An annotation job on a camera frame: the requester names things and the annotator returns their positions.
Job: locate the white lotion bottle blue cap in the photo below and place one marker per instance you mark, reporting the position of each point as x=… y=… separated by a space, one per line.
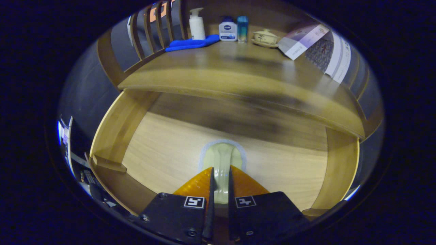
x=228 y=32

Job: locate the teal slim bottle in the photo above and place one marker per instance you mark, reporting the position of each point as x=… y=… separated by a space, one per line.
x=242 y=30

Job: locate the wooden countertop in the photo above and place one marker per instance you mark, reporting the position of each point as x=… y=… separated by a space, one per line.
x=238 y=68

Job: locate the pale green ceramic ornament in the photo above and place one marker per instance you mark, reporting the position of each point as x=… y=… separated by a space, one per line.
x=221 y=160

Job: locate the purple white leaning book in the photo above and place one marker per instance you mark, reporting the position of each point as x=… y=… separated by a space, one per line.
x=301 y=42

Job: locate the wooden drawer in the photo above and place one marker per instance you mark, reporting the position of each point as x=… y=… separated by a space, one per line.
x=163 y=149

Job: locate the wooden cabinet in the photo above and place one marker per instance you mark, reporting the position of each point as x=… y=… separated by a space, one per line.
x=272 y=13

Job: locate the white pump bottle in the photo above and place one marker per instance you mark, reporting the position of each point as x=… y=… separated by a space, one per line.
x=197 y=27

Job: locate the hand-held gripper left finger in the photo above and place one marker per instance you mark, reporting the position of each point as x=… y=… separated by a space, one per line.
x=170 y=216

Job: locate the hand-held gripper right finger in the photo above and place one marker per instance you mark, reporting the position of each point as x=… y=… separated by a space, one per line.
x=269 y=216

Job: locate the plain white book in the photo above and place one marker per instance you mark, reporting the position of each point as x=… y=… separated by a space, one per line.
x=335 y=58

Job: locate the blue folded cloth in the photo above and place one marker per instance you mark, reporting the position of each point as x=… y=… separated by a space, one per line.
x=190 y=44

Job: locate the printed display stand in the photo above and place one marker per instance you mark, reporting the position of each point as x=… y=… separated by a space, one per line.
x=64 y=136

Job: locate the beige lidded teacup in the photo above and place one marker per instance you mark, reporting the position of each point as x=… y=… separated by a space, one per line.
x=265 y=38

